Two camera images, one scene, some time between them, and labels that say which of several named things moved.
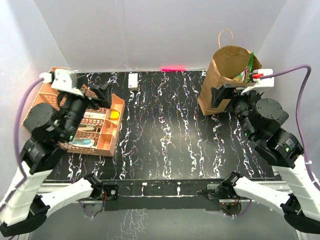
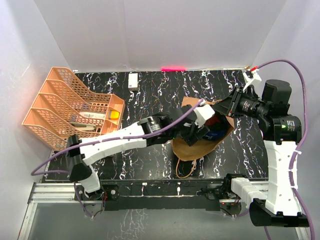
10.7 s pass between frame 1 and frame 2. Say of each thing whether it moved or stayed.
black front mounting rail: stayed
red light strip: stayed
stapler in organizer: stayed
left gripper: moved
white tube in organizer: stayed
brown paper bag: moved
